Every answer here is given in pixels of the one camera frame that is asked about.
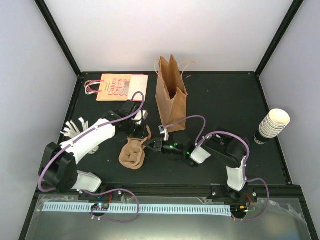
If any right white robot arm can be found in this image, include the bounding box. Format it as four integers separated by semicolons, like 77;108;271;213
143;126;250;202

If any white plastic cutlery bundle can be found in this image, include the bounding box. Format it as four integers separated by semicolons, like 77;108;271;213
60;117;89;139

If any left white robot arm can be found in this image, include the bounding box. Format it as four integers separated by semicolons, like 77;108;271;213
38;100;148;200

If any stack of white paper cups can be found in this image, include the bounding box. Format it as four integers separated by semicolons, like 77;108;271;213
258;108;291;139

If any perforated white metal rail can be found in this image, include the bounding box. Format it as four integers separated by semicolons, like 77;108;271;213
42;202;231;217

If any brown paper bag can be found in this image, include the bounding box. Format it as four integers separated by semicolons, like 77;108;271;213
154;55;195;133

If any brown pulp cup carrier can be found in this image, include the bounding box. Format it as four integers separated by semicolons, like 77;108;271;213
118;125;152;170

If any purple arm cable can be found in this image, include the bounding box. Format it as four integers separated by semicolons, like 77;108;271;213
38;91;147;193
161;115;271;221

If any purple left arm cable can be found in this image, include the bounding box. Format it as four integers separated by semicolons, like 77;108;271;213
38;91;147;193

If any printed orange paper bag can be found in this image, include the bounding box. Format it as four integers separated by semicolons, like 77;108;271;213
84;73;149;102

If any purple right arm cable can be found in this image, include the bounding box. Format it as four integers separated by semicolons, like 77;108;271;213
161;115;271;221

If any purple cable loop at rail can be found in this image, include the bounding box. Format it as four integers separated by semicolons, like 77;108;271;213
90;185;142;222

